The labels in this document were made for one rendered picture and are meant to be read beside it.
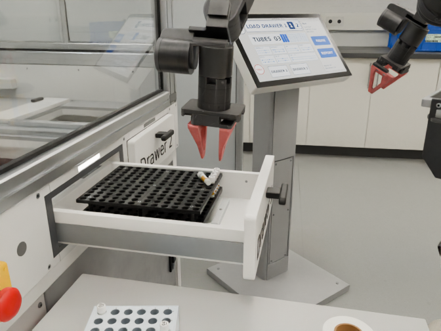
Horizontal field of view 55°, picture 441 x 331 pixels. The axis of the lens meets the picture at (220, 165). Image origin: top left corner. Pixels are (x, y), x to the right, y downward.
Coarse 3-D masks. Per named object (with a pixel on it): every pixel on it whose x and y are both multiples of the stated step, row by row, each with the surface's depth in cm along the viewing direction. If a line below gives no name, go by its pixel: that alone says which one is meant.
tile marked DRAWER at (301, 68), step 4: (292, 64) 158; (296, 64) 159; (300, 64) 160; (304, 64) 161; (292, 68) 157; (296, 68) 158; (300, 68) 159; (304, 68) 160; (308, 68) 161; (296, 72) 157; (300, 72) 158; (304, 72) 159; (308, 72) 160
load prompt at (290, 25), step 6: (246, 24) 155; (252, 24) 156; (258, 24) 158; (264, 24) 160; (270, 24) 161; (276, 24) 163; (282, 24) 165; (288, 24) 167; (294, 24) 168; (300, 24) 170; (246, 30) 153; (252, 30) 155; (258, 30) 156; (264, 30) 158; (270, 30) 160; (276, 30) 162; (282, 30) 163; (288, 30) 165; (294, 30) 167; (300, 30) 169
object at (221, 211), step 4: (224, 200) 85; (228, 200) 85; (220, 204) 83; (224, 204) 83; (228, 204) 85; (220, 208) 81; (224, 208) 81; (216, 212) 80; (220, 212) 80; (224, 212) 81; (216, 216) 78; (220, 216) 78; (212, 220) 77; (216, 220) 77; (220, 220) 78; (216, 224) 76
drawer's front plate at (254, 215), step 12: (264, 168) 79; (264, 180) 74; (264, 192) 71; (252, 204) 64; (264, 204) 73; (252, 216) 61; (264, 216) 74; (252, 228) 61; (252, 240) 62; (252, 252) 62; (252, 264) 63; (252, 276) 64
